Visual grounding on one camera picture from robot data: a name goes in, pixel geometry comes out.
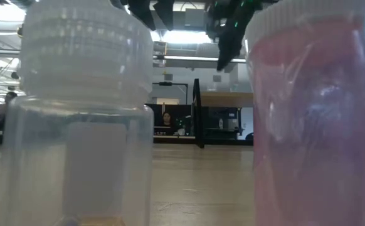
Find wooden shelf black frame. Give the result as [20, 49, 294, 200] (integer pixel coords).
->
[192, 78, 254, 149]

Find clear bottle translucent cap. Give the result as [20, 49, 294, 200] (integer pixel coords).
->
[0, 0, 154, 226]

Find black background cabinet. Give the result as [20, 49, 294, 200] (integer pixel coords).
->
[201, 106, 243, 141]

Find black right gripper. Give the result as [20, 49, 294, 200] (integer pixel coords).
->
[205, 0, 262, 72]

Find white metal rack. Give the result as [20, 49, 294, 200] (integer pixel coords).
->
[0, 58, 25, 95]

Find pink vial white cap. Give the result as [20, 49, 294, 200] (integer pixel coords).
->
[245, 0, 365, 226]

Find person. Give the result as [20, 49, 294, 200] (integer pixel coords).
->
[0, 90, 18, 132]
[156, 111, 179, 132]

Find ceiling light tube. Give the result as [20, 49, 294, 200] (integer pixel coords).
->
[153, 55, 246, 63]

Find grey ceiling box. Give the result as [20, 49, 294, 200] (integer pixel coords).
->
[182, 8, 207, 31]

